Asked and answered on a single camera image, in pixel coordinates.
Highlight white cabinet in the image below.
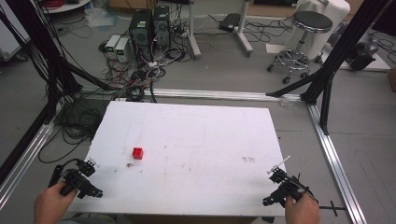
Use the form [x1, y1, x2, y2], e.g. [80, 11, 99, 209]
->
[0, 8, 31, 63]

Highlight black device on white board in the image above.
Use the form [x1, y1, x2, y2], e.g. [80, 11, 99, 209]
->
[347, 36, 380, 72]

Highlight computer tower units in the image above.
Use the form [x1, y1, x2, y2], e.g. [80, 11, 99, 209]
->
[97, 18, 200, 104]

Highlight person's right hand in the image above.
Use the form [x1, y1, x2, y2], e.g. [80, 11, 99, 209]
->
[284, 191, 321, 224]

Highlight white power supply unit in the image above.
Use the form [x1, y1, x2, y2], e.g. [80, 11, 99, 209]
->
[114, 37, 131, 63]
[105, 34, 121, 54]

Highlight person's left hand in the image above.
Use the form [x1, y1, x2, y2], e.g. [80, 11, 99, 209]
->
[33, 181, 78, 224]

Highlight flat black box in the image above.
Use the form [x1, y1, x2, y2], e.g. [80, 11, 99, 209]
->
[218, 12, 242, 33]

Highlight pile of black cables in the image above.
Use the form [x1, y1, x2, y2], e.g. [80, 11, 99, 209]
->
[37, 98, 106, 164]

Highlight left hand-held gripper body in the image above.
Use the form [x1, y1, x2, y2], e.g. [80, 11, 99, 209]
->
[59, 161, 104, 200]

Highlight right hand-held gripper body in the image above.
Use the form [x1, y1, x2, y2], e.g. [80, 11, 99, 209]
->
[262, 169, 313, 208]

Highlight red cube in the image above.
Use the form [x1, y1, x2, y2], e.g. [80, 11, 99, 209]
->
[132, 147, 145, 161]

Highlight black computer tower green label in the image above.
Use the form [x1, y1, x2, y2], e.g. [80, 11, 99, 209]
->
[128, 8, 154, 62]

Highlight clear plastic bag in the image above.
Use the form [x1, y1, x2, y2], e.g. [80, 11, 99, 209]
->
[83, 4, 120, 30]

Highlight white stand leg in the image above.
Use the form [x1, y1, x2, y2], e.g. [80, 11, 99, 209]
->
[233, 0, 255, 58]
[186, 0, 203, 61]

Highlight brown cardboard box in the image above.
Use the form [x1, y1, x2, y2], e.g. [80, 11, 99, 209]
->
[388, 66, 396, 93]

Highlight white round table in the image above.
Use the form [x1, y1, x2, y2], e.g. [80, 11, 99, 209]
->
[39, 0, 93, 14]

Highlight black round swivel stool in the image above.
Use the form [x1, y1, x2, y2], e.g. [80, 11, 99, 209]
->
[266, 10, 334, 85]

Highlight black frame strut with cables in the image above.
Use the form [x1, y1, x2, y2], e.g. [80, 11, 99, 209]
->
[0, 0, 120, 126]

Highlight black monitor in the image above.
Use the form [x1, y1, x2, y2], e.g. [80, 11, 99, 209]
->
[371, 0, 396, 37]

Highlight long aluminium floor rail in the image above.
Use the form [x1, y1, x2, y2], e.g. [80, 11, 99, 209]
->
[78, 86, 303, 103]

